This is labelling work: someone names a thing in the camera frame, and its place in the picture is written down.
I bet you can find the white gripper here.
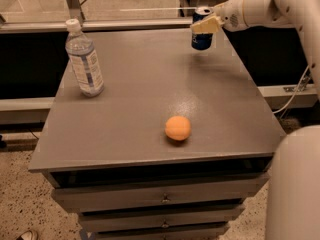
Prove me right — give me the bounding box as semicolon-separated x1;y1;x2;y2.
190;0;248;34

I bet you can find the blue pepsi can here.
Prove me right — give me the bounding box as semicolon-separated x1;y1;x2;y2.
191;6;213;50

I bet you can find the orange fruit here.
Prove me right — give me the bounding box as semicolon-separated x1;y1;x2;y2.
165;116;191;141

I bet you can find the grey drawer cabinet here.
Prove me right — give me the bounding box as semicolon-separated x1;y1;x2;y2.
28;27;288;240

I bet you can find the clear plastic water bottle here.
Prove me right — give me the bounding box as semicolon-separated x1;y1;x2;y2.
65;19;104;97

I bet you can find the top grey drawer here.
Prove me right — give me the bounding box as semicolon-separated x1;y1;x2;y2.
52;173;269;213

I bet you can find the grey drawer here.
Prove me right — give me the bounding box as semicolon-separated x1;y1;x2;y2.
96;222;229;240
52;173;269;213
79;202;244;232

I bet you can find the middle grey drawer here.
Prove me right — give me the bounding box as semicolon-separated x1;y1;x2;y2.
79;202;244;232

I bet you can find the bottom grey drawer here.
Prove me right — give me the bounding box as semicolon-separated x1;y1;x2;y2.
96;222;229;240

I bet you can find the shoe tip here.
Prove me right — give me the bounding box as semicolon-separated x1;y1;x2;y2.
16;230;38;240

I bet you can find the metal railing frame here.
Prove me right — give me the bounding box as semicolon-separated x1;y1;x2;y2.
0;0;320;125

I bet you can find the white cable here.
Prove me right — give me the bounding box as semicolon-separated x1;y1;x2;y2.
271;63;312;115

